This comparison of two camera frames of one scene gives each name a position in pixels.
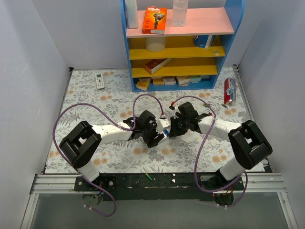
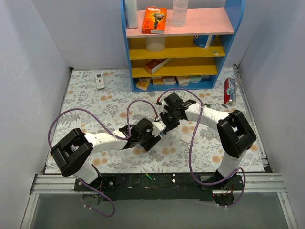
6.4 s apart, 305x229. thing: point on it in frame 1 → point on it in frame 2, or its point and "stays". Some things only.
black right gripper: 177,126 → 167,118
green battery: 148,177 stays
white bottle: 131,11 stays
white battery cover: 186,138 stays
